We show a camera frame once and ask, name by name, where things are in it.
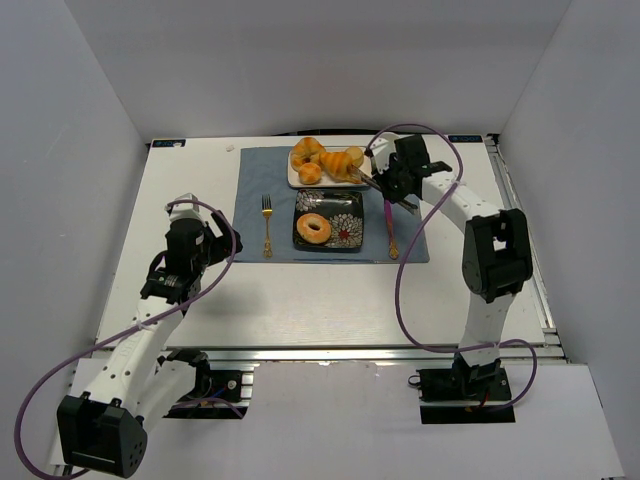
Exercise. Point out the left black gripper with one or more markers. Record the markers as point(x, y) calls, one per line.
point(216, 240)

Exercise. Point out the orange twisted bread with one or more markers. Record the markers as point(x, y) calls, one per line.
point(307, 150)

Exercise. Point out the blue table label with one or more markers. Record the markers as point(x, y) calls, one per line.
point(168, 143)
point(465, 138)

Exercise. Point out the gold fork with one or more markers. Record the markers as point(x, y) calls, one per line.
point(267, 212)

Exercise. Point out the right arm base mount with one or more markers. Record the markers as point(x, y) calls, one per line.
point(446, 401)

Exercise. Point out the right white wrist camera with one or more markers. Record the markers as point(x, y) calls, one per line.
point(382, 147)

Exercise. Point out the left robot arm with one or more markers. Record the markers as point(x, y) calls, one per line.
point(106, 427)

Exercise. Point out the striped croissant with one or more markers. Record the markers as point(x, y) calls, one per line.
point(338, 165)

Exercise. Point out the glazed ring donut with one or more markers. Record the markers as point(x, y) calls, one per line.
point(313, 228)

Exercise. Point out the iridescent purple knife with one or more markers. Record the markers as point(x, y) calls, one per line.
point(393, 249)

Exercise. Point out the blue cloth placemat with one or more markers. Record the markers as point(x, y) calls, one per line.
point(262, 171)

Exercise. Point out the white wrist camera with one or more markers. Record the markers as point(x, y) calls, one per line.
point(382, 147)
point(184, 207)

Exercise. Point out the right blue table label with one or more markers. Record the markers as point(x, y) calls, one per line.
point(465, 138)

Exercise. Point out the small round bread roll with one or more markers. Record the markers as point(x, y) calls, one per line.
point(356, 154)

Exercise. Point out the round golden bun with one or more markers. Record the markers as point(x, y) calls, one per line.
point(310, 173)

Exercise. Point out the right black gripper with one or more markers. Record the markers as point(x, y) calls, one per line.
point(388, 182)

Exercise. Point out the left blue table label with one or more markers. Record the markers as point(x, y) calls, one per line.
point(168, 143)

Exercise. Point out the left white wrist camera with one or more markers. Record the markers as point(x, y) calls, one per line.
point(184, 207)

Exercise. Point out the black floral square plate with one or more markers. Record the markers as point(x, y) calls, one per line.
point(344, 209)

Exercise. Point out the white rectangular serving tray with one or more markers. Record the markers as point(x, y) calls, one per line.
point(326, 182)

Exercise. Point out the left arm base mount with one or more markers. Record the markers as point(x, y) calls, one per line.
point(218, 393)

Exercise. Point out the white tongs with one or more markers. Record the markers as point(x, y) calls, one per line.
point(408, 206)

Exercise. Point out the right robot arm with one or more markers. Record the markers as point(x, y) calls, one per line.
point(496, 258)

